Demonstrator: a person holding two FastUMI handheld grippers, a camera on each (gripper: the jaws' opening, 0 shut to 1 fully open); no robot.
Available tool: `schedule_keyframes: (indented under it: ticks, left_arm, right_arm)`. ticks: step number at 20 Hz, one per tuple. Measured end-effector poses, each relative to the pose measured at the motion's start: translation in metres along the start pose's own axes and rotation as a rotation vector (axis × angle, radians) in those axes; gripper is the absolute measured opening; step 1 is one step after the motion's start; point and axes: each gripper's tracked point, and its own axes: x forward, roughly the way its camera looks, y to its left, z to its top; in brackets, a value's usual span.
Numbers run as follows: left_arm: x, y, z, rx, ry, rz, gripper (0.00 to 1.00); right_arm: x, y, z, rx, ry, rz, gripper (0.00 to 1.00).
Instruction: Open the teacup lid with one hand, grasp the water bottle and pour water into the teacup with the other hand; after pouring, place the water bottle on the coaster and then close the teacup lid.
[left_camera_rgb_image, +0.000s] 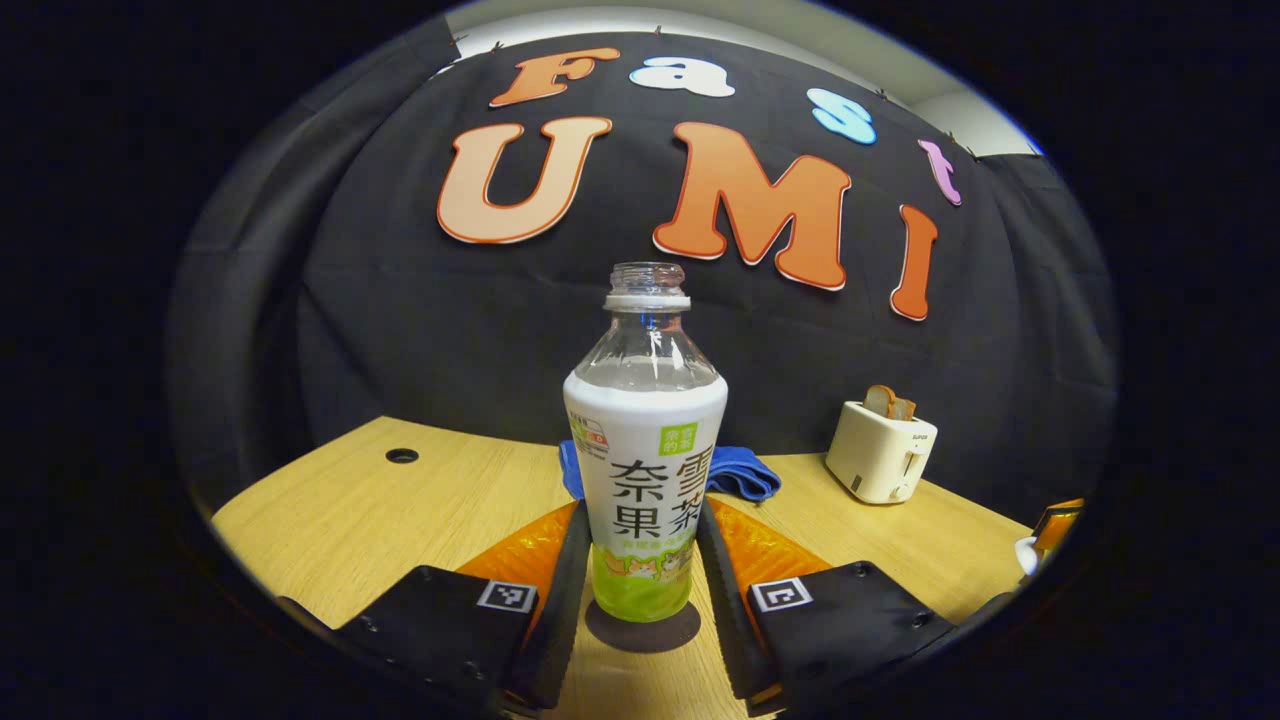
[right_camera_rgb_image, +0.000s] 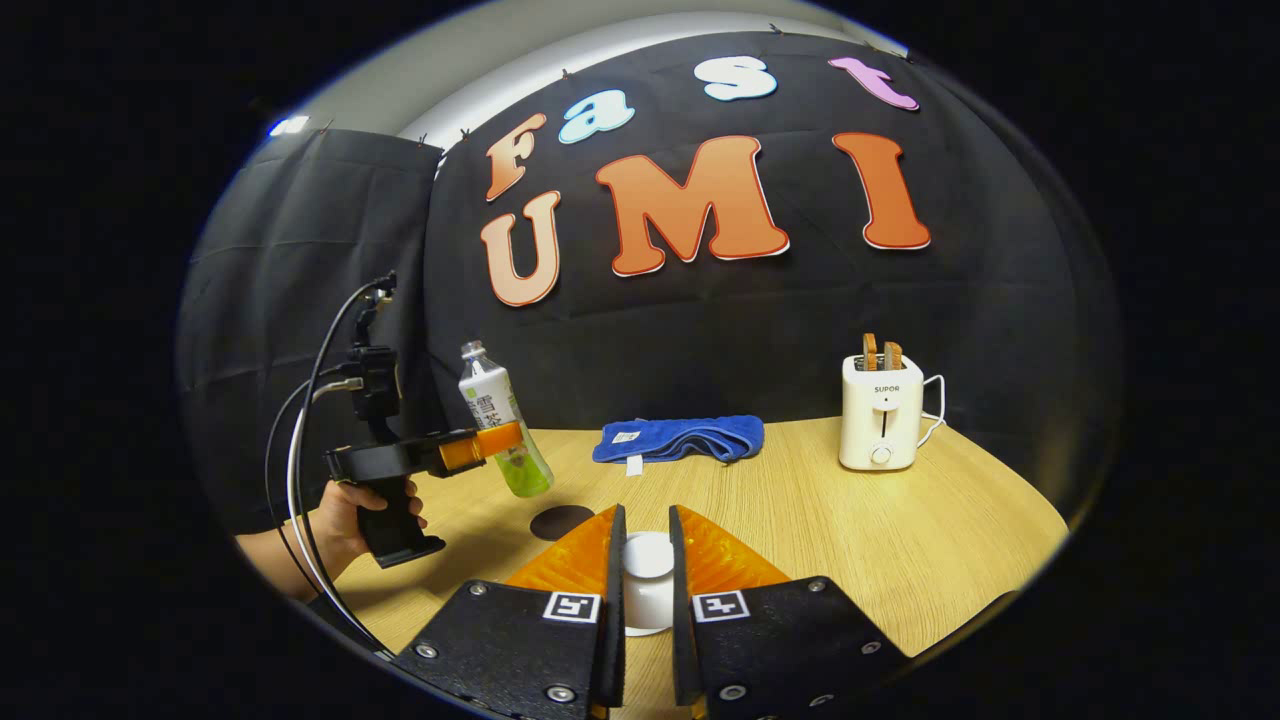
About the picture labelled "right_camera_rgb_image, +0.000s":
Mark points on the white teacup lid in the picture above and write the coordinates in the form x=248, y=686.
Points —
x=648, y=585

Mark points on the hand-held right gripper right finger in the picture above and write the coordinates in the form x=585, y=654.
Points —
x=682, y=620

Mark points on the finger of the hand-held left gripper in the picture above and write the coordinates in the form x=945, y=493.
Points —
x=490, y=442

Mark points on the clear water bottle green label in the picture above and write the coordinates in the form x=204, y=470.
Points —
x=490, y=395

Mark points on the blue towel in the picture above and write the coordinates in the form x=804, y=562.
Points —
x=680, y=438

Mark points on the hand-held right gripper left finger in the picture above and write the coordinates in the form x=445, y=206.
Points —
x=615, y=620

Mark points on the white toaster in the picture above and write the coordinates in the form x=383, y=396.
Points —
x=880, y=420

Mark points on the dark round coaster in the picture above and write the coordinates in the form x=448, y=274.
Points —
x=560, y=522

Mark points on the brown bread slice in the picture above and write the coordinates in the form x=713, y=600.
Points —
x=870, y=352
x=893, y=356

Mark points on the black backdrop cloth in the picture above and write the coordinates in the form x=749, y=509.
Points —
x=700, y=340

